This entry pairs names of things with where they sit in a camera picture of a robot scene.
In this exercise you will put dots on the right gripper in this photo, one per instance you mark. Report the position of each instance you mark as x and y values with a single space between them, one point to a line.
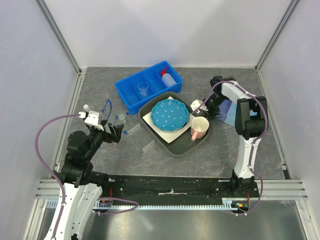
209 113

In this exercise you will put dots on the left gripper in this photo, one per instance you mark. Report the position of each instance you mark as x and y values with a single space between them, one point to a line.
109 137

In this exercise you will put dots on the glass jar with lid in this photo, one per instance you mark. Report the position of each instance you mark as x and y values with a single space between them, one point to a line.
122 118

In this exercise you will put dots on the glass flask with stopper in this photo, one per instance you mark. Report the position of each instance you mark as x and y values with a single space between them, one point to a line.
89 110

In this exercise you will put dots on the white wash bottle red cap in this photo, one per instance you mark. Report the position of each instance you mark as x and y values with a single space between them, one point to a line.
167 79

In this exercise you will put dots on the glass beaker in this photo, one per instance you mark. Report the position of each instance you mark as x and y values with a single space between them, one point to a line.
143 88

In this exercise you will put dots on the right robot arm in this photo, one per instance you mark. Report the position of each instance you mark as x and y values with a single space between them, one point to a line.
251 123

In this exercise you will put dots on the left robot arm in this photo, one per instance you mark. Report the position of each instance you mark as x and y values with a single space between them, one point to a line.
81 185

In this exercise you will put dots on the light blue three-compartment box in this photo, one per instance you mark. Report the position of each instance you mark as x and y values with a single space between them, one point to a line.
227 112

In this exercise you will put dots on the pink ceramic mug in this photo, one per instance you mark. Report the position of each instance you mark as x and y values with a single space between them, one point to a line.
199 128

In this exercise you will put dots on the clear acrylic tube rack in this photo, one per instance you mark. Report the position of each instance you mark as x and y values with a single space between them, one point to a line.
141 138

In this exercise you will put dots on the blue safety glasses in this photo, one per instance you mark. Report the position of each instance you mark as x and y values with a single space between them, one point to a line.
106 110

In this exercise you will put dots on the teal polka dot plate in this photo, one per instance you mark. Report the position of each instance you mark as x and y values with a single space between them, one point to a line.
169 115

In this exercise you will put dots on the dark green tray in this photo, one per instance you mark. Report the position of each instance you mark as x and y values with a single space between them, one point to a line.
183 144

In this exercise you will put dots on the white square plate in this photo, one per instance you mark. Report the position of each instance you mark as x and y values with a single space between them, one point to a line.
169 136

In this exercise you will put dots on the blue divided storage bin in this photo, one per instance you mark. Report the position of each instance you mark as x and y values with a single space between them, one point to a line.
128 91

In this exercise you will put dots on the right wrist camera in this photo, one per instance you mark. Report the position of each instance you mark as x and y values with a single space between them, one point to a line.
195 104

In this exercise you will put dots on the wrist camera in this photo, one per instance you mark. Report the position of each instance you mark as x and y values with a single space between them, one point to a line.
92 119
195 104

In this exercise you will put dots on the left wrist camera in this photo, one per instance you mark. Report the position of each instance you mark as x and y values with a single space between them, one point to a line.
92 119

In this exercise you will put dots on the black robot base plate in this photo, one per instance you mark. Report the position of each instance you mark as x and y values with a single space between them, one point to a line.
162 190

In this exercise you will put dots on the right aluminium frame post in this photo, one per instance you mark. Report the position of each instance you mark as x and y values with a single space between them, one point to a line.
277 33

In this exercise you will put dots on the aluminium frame post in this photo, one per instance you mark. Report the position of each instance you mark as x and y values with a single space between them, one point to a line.
277 33
58 34

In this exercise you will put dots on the left aluminium frame post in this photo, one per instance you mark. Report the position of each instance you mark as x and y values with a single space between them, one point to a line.
58 34

